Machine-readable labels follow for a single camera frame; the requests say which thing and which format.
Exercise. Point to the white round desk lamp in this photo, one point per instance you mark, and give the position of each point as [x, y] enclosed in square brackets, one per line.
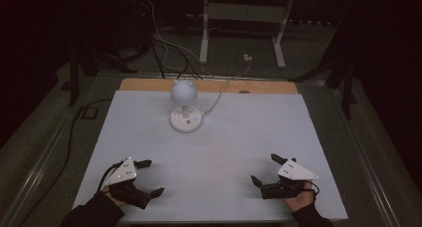
[184, 94]

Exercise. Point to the white metal stand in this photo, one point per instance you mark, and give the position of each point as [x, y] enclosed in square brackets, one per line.
[204, 38]

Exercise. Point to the person's right hand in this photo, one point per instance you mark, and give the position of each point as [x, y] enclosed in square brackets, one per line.
[300, 200]

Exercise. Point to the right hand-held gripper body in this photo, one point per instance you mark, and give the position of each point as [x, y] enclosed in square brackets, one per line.
[293, 172]

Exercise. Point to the white power plug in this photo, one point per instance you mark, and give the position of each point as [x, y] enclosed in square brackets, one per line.
[247, 57]

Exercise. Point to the person's left hand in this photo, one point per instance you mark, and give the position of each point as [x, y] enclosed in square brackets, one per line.
[114, 197]

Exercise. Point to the black stand legs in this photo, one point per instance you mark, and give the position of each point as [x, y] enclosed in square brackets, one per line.
[74, 81]
[346, 91]

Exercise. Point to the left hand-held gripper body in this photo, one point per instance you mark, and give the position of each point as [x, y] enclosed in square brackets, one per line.
[124, 172]

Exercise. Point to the black rectangular floor box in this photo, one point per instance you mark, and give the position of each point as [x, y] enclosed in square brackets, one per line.
[89, 113]

